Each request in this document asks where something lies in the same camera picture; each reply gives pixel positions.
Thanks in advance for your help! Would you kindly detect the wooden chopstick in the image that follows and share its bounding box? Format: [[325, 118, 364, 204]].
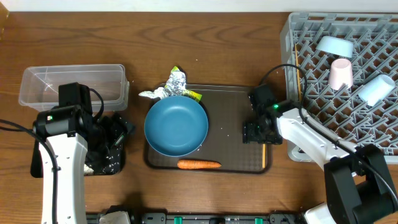
[[294, 44, 302, 101], [262, 144, 267, 168]]

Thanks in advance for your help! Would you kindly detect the white rice pile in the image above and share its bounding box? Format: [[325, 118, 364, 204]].
[[83, 149, 121, 175]]

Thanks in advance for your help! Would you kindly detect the dark blue plate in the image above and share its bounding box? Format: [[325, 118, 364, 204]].
[[144, 96, 209, 157]]

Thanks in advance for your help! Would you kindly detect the white pink cup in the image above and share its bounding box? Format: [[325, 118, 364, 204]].
[[328, 58, 353, 90]]

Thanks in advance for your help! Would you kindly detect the light blue small bowl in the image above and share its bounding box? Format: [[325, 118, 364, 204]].
[[316, 36, 354, 58]]

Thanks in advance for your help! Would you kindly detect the light blue cup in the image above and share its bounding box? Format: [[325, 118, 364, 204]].
[[358, 75, 396, 106]]

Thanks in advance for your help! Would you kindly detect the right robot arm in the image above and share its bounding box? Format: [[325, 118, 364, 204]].
[[243, 100, 397, 224]]

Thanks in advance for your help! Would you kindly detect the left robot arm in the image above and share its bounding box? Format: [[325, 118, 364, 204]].
[[1, 105, 133, 223]]

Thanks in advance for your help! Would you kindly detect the black waste tray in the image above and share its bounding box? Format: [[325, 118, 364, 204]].
[[30, 116, 126, 179]]

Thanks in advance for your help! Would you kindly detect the grey dishwasher rack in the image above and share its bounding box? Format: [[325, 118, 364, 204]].
[[280, 12, 397, 164]]

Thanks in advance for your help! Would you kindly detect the dark brown serving tray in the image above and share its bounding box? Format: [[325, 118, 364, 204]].
[[144, 84, 272, 174]]

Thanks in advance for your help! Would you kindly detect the crumpled foil wrapper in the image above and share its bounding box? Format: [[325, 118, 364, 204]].
[[164, 66, 202, 102]]

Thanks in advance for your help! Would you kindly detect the orange carrot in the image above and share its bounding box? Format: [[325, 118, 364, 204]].
[[177, 159, 221, 169]]

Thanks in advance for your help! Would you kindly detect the clear plastic bin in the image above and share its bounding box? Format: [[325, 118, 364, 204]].
[[19, 64, 129, 112]]

